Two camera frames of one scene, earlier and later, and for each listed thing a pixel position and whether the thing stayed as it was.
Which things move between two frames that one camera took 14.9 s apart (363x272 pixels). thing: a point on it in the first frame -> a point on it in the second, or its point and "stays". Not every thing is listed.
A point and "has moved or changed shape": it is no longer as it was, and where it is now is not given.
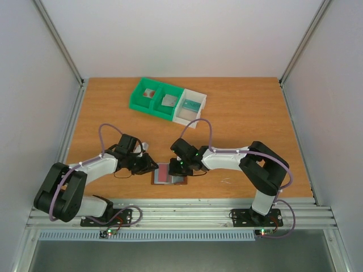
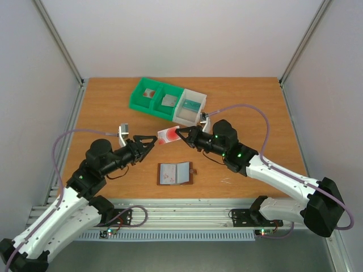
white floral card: x=169 y=100 stays
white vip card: x=169 y=101 stays
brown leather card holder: x=161 y=176 has moved or changed shape
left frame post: x=46 y=18 stays
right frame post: x=304 y=42 stays
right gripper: x=176 y=168 -> x=194 y=137
